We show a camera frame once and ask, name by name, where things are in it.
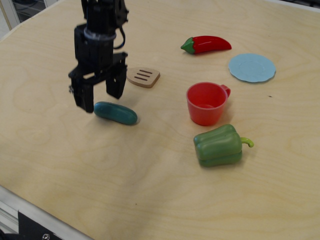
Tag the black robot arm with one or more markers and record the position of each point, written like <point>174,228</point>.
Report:
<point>105,17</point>

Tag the green toy bell pepper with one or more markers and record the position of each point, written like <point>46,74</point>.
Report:
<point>220,146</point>

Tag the light blue plastic plate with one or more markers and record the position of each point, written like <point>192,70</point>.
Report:
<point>252,68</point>

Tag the aluminium table frame rail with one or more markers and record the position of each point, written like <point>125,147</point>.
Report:
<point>11,204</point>

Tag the dark green toy cucumber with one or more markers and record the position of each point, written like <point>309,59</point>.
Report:
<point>115,112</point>

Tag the red toy chili pepper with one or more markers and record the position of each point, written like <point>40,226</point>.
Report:
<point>205,43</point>

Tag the red plastic cup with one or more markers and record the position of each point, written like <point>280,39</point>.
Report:
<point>206,102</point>

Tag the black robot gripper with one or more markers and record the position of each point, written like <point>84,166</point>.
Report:
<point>96,62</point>

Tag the black corner bracket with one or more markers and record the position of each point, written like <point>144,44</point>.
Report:
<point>33,230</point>

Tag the wooden slotted spatula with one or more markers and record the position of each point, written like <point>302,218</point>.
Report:
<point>143,76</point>

